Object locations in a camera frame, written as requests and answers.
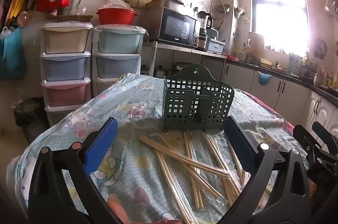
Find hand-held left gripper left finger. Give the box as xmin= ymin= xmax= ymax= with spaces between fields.
xmin=28 ymin=117 xmax=122 ymax=224

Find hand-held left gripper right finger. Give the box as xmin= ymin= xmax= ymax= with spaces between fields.
xmin=219 ymin=115 xmax=312 ymax=224

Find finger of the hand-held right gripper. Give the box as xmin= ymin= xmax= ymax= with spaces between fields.
xmin=293 ymin=124 xmax=338 ymax=185
xmin=312 ymin=121 xmax=338 ymax=159

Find pile of chopsticks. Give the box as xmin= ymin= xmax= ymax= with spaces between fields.
xmin=139 ymin=131 xmax=251 ymax=224

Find green plastic utensil holder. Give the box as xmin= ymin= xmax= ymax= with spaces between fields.
xmin=162 ymin=64 xmax=235 ymax=132

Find person's left hand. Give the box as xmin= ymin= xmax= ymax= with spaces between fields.
xmin=107 ymin=194 xmax=130 ymax=224

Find cartoon printed tablecloth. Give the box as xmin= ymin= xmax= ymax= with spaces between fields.
xmin=7 ymin=73 xmax=309 ymax=224

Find red under cloth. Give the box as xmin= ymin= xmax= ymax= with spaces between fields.
xmin=244 ymin=90 xmax=295 ymax=135

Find white kitchen cabinets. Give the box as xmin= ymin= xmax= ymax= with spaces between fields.
xmin=224 ymin=56 xmax=338 ymax=135

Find steel pot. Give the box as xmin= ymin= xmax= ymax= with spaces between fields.
xmin=314 ymin=73 xmax=326 ymax=86

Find blue hanging bin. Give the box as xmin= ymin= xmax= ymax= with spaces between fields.
xmin=258 ymin=72 xmax=272 ymax=86

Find black trash bin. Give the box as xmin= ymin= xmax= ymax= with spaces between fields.
xmin=12 ymin=98 xmax=49 ymax=136

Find drawer tower with green drawer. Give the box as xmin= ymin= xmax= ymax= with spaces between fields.
xmin=92 ymin=25 xmax=146 ymax=98

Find drawer tower with cream drawer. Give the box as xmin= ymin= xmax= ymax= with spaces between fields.
xmin=39 ymin=22 xmax=94 ymax=125

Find stack of steel pots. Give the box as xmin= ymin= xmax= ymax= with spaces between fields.
xmin=154 ymin=63 xmax=191 ymax=79

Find blue grey storage box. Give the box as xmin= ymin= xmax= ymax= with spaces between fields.
xmin=206 ymin=37 xmax=226 ymax=54

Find metal shelf rack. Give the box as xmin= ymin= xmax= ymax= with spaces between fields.
xmin=144 ymin=40 xmax=228 ymax=82

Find black blender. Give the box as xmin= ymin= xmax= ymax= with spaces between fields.
xmin=197 ymin=11 xmax=214 ymax=51

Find teal hanging cloth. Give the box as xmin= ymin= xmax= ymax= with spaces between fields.
xmin=0 ymin=28 xmax=27 ymax=81

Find red plastic basin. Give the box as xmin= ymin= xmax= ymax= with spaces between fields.
xmin=96 ymin=8 xmax=138 ymax=26

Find wicker basket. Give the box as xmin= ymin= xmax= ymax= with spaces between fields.
xmin=48 ymin=15 xmax=93 ymax=23

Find window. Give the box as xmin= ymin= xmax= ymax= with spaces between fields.
xmin=249 ymin=0 xmax=311 ymax=54

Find black microwave oven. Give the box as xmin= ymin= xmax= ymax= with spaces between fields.
xmin=158 ymin=7 xmax=199 ymax=48

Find hanging metal strainer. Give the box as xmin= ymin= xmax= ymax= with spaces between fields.
xmin=218 ymin=3 xmax=231 ymax=19

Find black range hood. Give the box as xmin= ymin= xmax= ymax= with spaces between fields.
xmin=324 ymin=0 xmax=338 ymax=15

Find clear plastic bag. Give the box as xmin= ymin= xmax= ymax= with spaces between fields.
xmin=99 ymin=0 xmax=132 ymax=11

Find brown box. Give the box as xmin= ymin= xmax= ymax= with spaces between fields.
xmin=145 ymin=0 xmax=185 ymax=13

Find small wall fan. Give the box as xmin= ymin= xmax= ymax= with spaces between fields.
xmin=314 ymin=39 xmax=328 ymax=60

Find green wall holder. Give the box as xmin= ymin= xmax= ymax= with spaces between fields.
xmin=234 ymin=7 xmax=249 ymax=23

